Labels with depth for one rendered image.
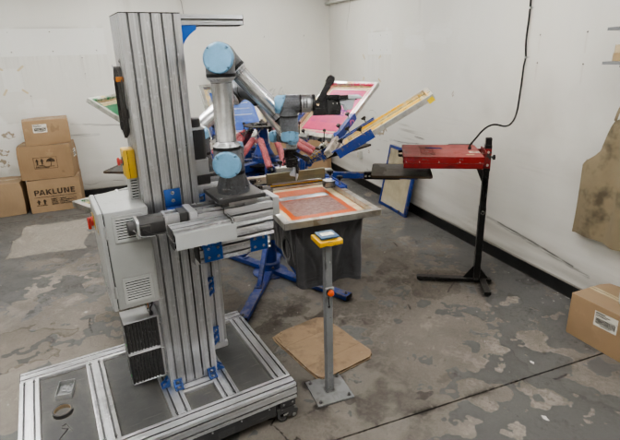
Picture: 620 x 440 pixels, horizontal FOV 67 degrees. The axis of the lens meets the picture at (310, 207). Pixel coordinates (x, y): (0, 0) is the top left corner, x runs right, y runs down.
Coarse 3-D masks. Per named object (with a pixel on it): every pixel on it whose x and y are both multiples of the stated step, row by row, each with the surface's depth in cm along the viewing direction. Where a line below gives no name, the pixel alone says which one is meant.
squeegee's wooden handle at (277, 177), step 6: (318, 168) 319; (324, 168) 320; (270, 174) 308; (276, 174) 309; (282, 174) 310; (288, 174) 312; (300, 174) 315; (306, 174) 316; (312, 174) 318; (318, 174) 320; (324, 174) 321; (270, 180) 309; (276, 180) 310; (282, 180) 312; (288, 180) 313; (294, 180) 315
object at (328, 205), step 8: (296, 192) 319; (304, 192) 319; (312, 192) 318; (328, 192) 317; (312, 200) 301; (320, 200) 300; (328, 200) 300; (336, 200) 299; (320, 208) 285; (328, 208) 284; (336, 208) 284; (344, 208) 283; (352, 208) 283
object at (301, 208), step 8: (280, 192) 320; (288, 192) 320; (288, 200) 302; (296, 200) 302; (304, 200) 301; (280, 208) 287; (288, 208) 286; (296, 208) 286; (304, 208) 285; (312, 208) 285; (296, 216) 273; (304, 216) 273; (312, 216) 272; (320, 216) 272
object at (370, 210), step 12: (348, 192) 304; (360, 204) 287; (372, 204) 279; (276, 216) 264; (324, 216) 261; (336, 216) 261; (348, 216) 264; (360, 216) 267; (372, 216) 269; (288, 228) 253; (300, 228) 255
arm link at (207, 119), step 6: (234, 84) 271; (234, 90) 270; (234, 96) 270; (240, 96) 270; (234, 102) 273; (240, 102) 277; (210, 108) 267; (204, 114) 266; (210, 114) 266; (204, 120) 264; (210, 120) 266
